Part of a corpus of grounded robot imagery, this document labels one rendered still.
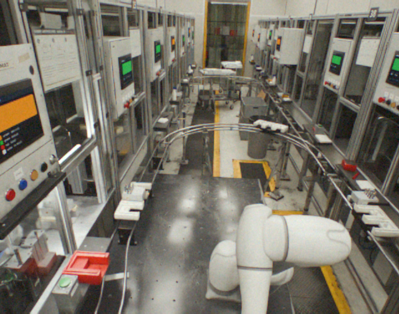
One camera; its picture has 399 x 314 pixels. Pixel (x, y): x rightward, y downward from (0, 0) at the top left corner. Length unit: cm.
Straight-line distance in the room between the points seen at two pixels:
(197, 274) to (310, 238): 90
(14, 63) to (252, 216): 84
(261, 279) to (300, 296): 171
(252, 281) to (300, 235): 18
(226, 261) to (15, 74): 109
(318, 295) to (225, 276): 130
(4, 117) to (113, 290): 101
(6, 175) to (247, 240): 74
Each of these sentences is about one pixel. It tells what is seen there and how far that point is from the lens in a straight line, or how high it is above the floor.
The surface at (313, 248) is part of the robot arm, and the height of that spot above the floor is 137.
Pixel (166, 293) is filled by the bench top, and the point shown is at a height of 68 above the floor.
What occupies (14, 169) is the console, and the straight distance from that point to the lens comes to 103.
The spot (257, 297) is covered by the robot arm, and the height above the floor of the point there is 125.
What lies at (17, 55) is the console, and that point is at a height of 180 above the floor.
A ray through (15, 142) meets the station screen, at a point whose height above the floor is 157.
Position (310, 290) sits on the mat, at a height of 1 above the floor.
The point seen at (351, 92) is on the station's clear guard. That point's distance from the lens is 275.
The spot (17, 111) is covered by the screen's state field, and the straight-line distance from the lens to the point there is 99.
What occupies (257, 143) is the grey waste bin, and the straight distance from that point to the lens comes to 428.
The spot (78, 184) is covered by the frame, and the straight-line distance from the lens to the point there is 185.
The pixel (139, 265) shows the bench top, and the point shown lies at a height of 68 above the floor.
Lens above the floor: 191
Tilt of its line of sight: 26 degrees down
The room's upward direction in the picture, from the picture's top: 2 degrees clockwise
